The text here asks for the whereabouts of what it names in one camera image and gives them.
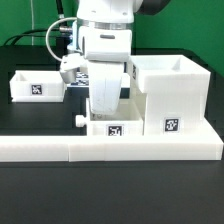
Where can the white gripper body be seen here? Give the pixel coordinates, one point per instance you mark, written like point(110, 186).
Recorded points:
point(104, 101)

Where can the white front drawer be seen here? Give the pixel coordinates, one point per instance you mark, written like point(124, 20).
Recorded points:
point(126, 121)

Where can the white drawer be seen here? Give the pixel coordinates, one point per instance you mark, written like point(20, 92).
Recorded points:
point(37, 86)
point(126, 121)

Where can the white drawer cabinet box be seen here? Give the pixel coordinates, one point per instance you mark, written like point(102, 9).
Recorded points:
point(170, 92)

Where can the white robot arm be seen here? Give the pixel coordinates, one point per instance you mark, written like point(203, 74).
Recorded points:
point(104, 39)

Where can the white rear drawer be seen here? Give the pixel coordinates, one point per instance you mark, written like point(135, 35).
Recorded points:
point(37, 86)

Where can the white marker sheet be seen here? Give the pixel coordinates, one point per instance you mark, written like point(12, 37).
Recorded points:
point(80, 80)

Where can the white L-shaped fence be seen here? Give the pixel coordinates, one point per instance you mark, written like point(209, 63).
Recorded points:
point(204, 144)

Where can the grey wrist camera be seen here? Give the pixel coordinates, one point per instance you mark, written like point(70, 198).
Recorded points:
point(69, 67)

